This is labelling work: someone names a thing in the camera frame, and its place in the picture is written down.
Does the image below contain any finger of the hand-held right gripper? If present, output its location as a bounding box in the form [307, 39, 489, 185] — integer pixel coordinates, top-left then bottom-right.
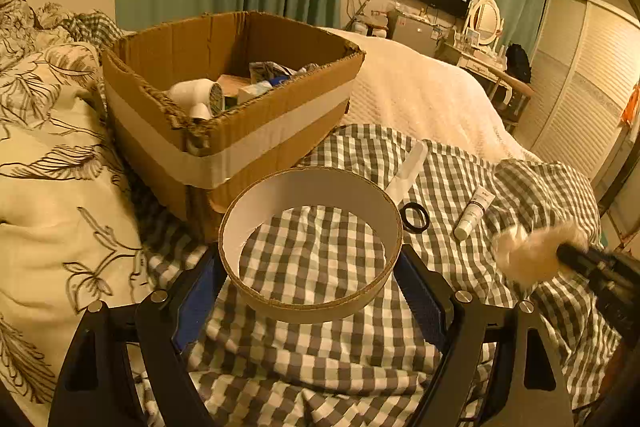
[582, 264, 640, 345]
[556, 242, 640, 280]

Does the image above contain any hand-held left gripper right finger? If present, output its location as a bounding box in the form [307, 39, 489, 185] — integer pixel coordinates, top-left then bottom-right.
[395, 244, 576, 427]

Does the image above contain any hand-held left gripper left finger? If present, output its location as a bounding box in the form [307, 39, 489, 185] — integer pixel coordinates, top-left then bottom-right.
[47, 243, 228, 427]

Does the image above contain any white fluffy puff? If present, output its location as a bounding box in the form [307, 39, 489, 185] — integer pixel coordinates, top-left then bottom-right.
[494, 223, 587, 294]

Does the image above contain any white cardboard ring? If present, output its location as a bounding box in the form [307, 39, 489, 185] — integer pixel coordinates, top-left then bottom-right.
[218, 166, 404, 324]

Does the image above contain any taped cardboard box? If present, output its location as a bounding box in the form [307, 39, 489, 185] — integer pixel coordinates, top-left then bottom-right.
[101, 10, 366, 223]

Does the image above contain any white bear toy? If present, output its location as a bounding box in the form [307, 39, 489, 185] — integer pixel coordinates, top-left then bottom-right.
[167, 78, 227, 122]

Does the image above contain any tan medicine box red panel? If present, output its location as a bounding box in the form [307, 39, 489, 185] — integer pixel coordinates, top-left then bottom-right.
[216, 74, 251, 96]

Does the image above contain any white tube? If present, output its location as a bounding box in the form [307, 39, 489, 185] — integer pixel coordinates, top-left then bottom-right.
[453, 186, 496, 242]

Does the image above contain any white plastic stick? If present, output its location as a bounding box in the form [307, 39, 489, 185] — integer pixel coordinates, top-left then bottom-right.
[384, 140, 429, 204]

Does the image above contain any orange hanging item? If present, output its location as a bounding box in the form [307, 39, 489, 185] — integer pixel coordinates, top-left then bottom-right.
[619, 83, 640, 128]

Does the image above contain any white louvred wardrobe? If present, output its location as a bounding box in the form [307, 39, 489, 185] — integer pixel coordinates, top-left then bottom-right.
[515, 0, 640, 180]

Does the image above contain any floral duvet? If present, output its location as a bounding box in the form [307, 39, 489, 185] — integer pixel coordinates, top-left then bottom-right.
[0, 0, 151, 413]

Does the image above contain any wooden chair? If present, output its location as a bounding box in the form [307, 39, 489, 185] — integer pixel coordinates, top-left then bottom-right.
[482, 67, 535, 130]

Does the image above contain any black bag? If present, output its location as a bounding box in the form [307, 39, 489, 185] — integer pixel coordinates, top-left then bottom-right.
[504, 43, 532, 84]

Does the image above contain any blue tissue pack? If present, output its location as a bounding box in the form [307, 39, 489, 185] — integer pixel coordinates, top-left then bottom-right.
[236, 76, 292, 104]

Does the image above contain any white blanket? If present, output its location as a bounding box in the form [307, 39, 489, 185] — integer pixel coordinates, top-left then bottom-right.
[320, 27, 543, 165]

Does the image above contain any white dressing table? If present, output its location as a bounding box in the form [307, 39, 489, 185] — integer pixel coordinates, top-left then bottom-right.
[435, 39, 511, 80]

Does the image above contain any silver zip pouch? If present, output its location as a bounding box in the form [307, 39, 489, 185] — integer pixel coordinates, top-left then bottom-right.
[249, 61, 297, 82]

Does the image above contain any oval white mirror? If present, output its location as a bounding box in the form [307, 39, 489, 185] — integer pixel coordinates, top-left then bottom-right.
[462, 0, 502, 48]

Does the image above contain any grey mini fridge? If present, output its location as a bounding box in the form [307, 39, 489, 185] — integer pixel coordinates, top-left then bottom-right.
[387, 9, 441, 58]

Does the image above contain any black ring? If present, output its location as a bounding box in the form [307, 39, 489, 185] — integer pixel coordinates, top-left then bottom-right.
[400, 202, 431, 232]

